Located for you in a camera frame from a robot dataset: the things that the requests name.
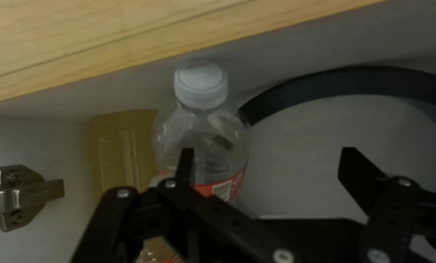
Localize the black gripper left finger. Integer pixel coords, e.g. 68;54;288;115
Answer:
69;146;297;263

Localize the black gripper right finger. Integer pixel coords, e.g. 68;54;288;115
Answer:
336;146;436;263

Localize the clear red-label water bottle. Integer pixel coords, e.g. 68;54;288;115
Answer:
150;60;253;204

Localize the metal cabinet hinge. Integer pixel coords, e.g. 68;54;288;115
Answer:
0;163;67;234

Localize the yellow red pasta package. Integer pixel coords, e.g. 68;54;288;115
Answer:
86;108;160;196

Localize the black-rimmed grey plate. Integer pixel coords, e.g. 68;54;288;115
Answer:
237;64;436;197

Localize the wooden wall cabinet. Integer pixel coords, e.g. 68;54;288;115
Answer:
0;0;436;263

